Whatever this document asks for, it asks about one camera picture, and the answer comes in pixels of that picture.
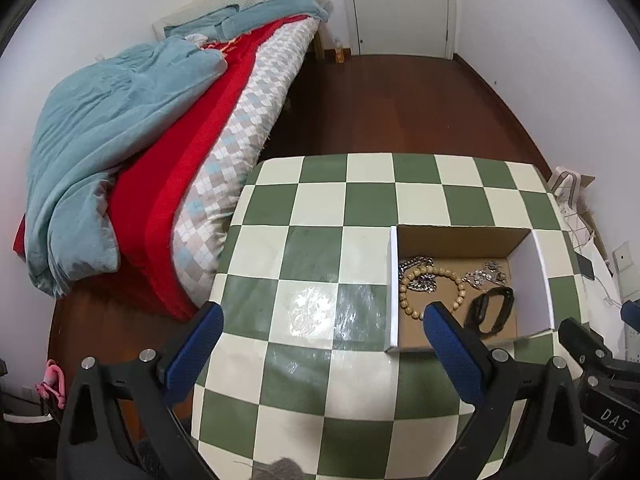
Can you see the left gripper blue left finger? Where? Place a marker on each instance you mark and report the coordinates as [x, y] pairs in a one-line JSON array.
[[184, 357]]

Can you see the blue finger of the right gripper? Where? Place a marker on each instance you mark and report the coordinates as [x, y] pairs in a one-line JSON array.
[[630, 314]]

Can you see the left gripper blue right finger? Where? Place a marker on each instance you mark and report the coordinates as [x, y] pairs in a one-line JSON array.
[[462, 355]]

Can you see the black fitness band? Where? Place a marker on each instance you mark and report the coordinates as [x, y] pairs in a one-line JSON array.
[[489, 312]]

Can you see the black smartphone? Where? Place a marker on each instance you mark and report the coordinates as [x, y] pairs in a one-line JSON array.
[[585, 267]]

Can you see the white cardboard box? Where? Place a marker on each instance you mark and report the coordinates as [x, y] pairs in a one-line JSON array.
[[454, 265]]

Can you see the green white checkered tablecloth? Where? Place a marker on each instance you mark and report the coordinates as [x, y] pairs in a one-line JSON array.
[[302, 370]]

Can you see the diamond pattern mattress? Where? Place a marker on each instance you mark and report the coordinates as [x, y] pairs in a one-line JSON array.
[[203, 219]]

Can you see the pink clip object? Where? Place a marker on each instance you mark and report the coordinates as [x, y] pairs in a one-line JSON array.
[[52, 386]]

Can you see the white quilted tote bag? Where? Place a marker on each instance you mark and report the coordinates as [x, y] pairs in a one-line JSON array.
[[569, 190]]

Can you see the red bed sheet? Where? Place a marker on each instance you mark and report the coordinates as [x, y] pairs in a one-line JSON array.
[[147, 190]]

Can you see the teal blue blanket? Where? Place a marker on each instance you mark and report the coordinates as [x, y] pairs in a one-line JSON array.
[[100, 116]]

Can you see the small orange bottle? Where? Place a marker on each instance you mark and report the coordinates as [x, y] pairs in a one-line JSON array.
[[338, 51]]

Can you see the white door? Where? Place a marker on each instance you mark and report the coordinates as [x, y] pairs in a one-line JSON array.
[[402, 27]]

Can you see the white wall socket strip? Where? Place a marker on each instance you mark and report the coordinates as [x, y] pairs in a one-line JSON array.
[[627, 274]]

